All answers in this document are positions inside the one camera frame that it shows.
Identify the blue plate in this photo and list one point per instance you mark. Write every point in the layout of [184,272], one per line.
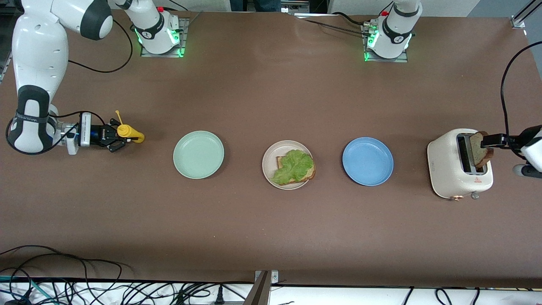
[367,161]

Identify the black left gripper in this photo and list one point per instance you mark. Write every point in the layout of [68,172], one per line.
[512,140]

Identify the white toaster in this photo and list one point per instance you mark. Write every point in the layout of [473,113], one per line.
[444,169]

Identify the grey metal table bracket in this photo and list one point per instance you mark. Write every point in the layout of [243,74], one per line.
[262,292]

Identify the yellow mustard squeeze bottle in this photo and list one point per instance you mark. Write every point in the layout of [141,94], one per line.
[131,133]

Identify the person in blue jeans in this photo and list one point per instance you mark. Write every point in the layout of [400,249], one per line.
[262,5]

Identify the green lettuce leaf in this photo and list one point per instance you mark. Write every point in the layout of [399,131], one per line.
[294,166]

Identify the pale green plate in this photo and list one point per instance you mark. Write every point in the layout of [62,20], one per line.
[198,154]

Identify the brown toasted bread slice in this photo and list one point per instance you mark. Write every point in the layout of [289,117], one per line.
[279,163]
[480,154]

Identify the grey metal base plate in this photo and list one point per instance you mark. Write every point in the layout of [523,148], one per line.
[394,60]
[185,29]

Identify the black power plug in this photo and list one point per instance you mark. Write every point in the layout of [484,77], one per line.
[219,296]

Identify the beige plate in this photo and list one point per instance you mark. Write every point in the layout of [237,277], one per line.
[269,161]

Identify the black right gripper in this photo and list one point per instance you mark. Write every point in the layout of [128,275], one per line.
[100,135]

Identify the small metal corner bracket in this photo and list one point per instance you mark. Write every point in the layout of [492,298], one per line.
[516,22]

